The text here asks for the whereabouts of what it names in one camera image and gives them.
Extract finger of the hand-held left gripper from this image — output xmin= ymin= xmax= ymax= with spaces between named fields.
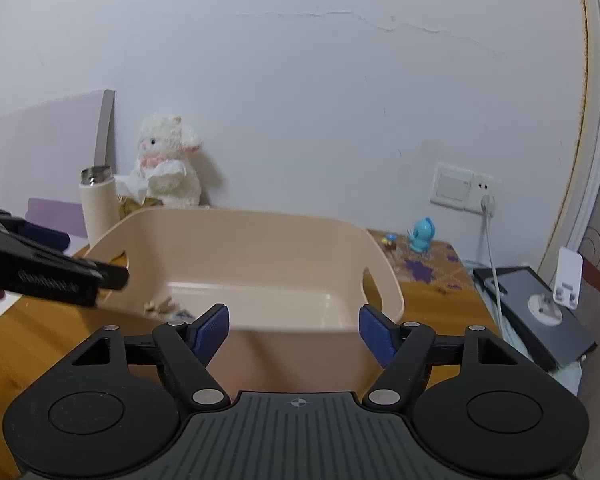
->
xmin=0 ymin=229 xmax=130 ymax=309
xmin=0 ymin=203 xmax=72 ymax=253

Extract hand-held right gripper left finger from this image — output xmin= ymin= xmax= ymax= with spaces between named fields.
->
xmin=72 ymin=303 xmax=231 ymax=406

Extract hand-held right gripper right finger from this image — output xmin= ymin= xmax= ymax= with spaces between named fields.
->
xmin=358 ymin=304 xmax=513 ymax=406

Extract beige plastic basket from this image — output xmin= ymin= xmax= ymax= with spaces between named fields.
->
xmin=82 ymin=207 xmax=406 ymax=396

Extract purple board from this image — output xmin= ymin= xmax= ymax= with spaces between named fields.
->
xmin=27 ymin=197 xmax=89 ymax=239

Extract small wooden pieces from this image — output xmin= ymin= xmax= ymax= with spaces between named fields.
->
xmin=144 ymin=297 xmax=193 ymax=319

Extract cream thermos bottle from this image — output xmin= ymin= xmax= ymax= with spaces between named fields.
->
xmin=79 ymin=164 xmax=120 ymax=247

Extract pale pink cabinet panel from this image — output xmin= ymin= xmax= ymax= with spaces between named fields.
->
xmin=0 ymin=89 xmax=117 ymax=242

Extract blue toy figure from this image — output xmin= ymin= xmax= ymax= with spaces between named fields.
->
xmin=406 ymin=217 xmax=437 ymax=256

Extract tissue box with white tissue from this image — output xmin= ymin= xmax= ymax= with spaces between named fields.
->
xmin=114 ymin=159 xmax=187 ymax=220

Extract white plush sheep toy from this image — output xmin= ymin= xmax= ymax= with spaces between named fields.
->
xmin=130 ymin=112 xmax=204 ymax=209

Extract dark grey tablet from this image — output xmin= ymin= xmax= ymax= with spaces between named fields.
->
xmin=472 ymin=265 xmax=599 ymax=374

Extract white phone stand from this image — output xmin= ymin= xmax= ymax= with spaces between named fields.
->
xmin=552 ymin=247 xmax=584 ymax=309

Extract white plug with cable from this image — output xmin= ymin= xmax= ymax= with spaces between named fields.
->
xmin=479 ymin=194 xmax=507 ymax=322

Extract white light switch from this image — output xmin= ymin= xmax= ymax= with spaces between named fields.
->
xmin=430 ymin=161 xmax=475 ymax=206

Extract white wall socket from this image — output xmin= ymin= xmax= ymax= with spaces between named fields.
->
xmin=467 ymin=172 xmax=502 ymax=214

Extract white door frame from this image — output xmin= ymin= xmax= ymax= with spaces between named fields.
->
xmin=536 ymin=0 xmax=600 ymax=281

